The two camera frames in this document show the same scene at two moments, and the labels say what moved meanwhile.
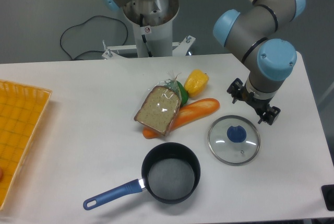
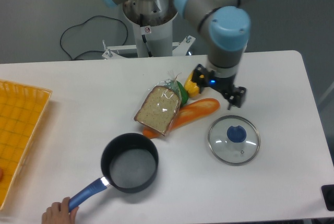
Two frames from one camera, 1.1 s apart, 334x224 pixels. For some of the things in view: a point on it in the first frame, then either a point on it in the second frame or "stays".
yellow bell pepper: x=195 y=82 stays
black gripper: x=237 y=91 to x=235 y=97
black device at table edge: x=327 y=192 stays
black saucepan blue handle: x=170 y=173 to x=129 y=164
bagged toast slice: x=159 y=106 stays
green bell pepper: x=183 y=94 stays
